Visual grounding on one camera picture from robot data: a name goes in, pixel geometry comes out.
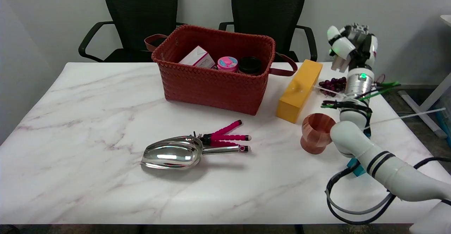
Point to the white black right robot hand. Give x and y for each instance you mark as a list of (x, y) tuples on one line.
[(352, 45)]

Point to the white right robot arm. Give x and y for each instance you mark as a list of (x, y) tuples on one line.
[(387, 170)]

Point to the yellow rectangular block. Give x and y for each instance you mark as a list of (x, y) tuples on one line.
[(297, 91)]

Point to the brown woven storage basket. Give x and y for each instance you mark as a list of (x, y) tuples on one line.
[(211, 82)]

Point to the purple grape bunch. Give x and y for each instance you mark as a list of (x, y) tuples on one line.
[(333, 84)]

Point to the black mesh office chair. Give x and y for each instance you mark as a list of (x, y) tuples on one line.
[(141, 12), (269, 8)]

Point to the copper coloured cup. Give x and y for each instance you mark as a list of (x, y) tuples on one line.
[(315, 131)]

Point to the white side desk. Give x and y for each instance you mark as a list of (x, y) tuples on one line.
[(428, 102)]

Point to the long white zip tie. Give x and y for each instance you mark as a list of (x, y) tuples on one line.
[(422, 113)]

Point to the black lidded jar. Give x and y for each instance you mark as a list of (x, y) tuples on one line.
[(250, 65)]

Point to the blue bin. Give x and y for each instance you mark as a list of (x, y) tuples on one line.
[(445, 121)]

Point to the teal small object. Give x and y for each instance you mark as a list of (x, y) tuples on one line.
[(357, 168)]

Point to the pink lidded jar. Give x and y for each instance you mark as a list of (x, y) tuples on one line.
[(227, 64)]

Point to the white pink carton box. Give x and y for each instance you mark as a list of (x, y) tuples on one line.
[(197, 58)]

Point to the pink flexible mini tripod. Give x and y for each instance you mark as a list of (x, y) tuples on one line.
[(225, 137)]

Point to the shiny metal scoop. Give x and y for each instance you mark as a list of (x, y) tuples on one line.
[(172, 153)]

